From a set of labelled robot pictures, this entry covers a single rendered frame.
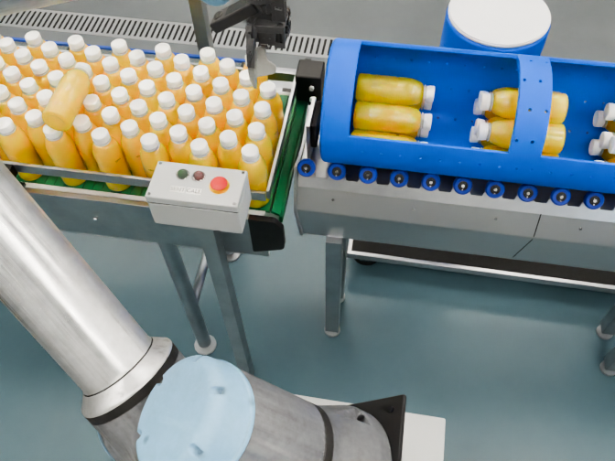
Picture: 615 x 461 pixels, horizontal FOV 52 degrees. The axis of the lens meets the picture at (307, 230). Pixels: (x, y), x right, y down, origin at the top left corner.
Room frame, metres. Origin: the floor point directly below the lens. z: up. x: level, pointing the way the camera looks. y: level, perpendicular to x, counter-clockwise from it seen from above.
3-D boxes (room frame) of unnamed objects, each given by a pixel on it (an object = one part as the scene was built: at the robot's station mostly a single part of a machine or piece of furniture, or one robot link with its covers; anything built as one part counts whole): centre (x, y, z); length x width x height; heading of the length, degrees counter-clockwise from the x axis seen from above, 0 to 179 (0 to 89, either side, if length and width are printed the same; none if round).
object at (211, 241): (0.85, 0.23, 0.50); 0.04 x 0.04 x 1.00; 79
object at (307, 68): (1.30, -0.02, 0.95); 0.10 x 0.07 x 0.10; 169
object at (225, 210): (0.85, 0.23, 1.05); 0.20 x 0.10 x 0.10; 79
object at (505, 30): (1.46, -0.55, 1.03); 0.28 x 0.28 x 0.01
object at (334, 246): (1.01, -0.08, 0.31); 0.06 x 0.06 x 0.63; 79
